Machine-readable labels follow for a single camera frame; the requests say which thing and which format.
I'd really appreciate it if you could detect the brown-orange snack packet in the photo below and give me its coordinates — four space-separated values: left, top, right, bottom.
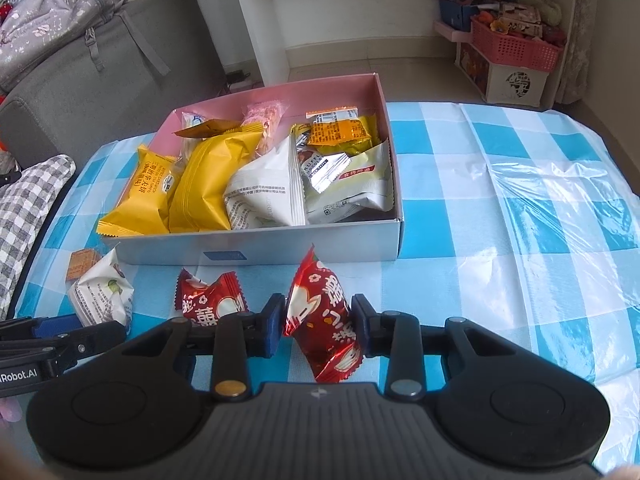
173 118 242 139

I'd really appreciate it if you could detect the grey sofa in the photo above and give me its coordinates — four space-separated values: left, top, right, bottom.
0 0 229 173

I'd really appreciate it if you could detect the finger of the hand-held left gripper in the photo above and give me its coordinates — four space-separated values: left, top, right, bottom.
0 314 83 339
0 321 127 378

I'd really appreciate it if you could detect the pink cracker packet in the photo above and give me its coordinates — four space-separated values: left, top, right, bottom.
243 101 292 156

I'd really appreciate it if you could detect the orange square cracker packet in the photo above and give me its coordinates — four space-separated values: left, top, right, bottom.
65 248 102 282

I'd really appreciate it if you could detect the grey patterned backpack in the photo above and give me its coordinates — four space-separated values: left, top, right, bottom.
0 0 172 94

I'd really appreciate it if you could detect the silver chocolate packet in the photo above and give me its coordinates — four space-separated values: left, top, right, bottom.
294 131 352 195

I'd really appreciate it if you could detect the pink plastic rack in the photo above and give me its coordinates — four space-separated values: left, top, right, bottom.
433 20 474 44

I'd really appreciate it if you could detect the dark blue storage bin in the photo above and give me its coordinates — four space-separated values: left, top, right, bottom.
438 0 482 32

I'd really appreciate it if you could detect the large pink plastic basket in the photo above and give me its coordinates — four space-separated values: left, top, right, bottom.
469 14 562 74

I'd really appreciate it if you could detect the blue checked tablecloth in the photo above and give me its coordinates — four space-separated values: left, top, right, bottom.
14 101 640 467

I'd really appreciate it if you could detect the white shelf unit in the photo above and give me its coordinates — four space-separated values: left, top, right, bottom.
226 0 582 87

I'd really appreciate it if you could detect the bright yellow snack packet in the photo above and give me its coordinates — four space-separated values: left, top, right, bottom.
320 114 381 158

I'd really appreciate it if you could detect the pink cardboard box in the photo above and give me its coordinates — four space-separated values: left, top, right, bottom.
100 72 405 267

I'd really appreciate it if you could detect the orange-yellow labelled snack packet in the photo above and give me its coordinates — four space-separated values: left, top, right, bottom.
96 144 177 237

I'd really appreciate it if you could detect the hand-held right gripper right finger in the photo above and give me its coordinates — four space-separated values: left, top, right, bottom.
350 292 501 397

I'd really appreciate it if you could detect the green plush toy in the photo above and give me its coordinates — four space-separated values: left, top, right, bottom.
516 0 564 27

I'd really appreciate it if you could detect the white plastic crate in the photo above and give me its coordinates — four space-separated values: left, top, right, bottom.
456 41 549 107

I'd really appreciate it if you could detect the red candy packet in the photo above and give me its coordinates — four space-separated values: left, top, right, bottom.
283 244 364 384
173 268 251 329

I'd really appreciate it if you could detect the large orange-yellow snack packet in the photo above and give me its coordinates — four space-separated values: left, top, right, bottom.
168 122 265 234

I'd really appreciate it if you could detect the white green-print snack packet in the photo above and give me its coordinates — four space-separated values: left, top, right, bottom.
69 249 136 329

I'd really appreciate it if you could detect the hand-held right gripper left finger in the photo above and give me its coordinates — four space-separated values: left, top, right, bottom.
150 292 287 398

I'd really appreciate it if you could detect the orange label snack packet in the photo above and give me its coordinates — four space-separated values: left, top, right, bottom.
304 106 370 147

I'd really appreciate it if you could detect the grey checked pillow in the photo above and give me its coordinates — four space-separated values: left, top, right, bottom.
0 154 77 320

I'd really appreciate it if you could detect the patterned curtain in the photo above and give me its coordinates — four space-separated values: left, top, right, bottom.
557 0 588 107

